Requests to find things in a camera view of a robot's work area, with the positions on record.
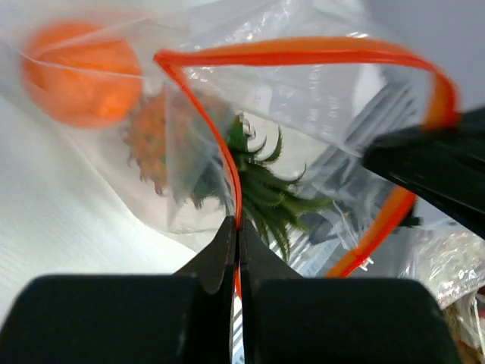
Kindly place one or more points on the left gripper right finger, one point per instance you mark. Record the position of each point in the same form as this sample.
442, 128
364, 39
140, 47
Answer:
257, 261

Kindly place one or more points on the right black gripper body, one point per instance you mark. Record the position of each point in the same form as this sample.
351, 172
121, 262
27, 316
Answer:
445, 166

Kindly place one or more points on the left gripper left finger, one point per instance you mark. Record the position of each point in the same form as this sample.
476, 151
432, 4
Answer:
214, 265

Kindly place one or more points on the toy pineapple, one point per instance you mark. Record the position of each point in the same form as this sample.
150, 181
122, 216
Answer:
269, 200

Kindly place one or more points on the clear orange-zip bag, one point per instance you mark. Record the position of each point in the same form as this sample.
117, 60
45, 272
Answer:
329, 80

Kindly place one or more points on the toy orange persimmon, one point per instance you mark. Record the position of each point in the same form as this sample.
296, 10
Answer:
78, 81

